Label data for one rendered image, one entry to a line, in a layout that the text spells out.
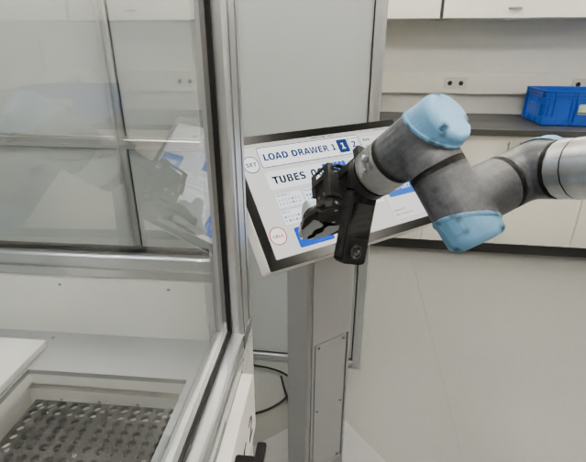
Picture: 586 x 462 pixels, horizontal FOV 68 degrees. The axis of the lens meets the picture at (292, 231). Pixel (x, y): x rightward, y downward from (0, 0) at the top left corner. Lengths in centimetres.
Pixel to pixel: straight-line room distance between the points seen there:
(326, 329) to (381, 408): 80
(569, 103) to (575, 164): 281
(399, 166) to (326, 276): 61
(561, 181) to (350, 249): 29
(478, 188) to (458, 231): 6
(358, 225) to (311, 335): 61
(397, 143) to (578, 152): 20
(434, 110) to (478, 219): 14
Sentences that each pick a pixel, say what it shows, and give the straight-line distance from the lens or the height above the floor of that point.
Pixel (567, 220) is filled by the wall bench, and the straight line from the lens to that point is 347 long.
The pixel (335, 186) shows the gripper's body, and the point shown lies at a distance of 70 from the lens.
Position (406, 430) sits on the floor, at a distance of 192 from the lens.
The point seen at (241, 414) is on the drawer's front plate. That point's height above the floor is 93.
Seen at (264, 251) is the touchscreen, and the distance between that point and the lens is 90.
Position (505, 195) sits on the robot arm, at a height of 122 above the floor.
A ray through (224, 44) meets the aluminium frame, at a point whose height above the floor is 139.
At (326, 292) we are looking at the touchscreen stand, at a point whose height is 78.
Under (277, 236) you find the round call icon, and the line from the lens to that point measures 92.
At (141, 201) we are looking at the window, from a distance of 35.
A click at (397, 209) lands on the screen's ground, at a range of 113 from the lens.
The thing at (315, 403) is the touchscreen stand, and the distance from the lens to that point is 139.
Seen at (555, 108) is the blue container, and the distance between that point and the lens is 337.
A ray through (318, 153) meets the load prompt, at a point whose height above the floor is 115.
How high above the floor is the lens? 139
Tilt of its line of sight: 23 degrees down
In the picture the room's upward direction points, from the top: straight up
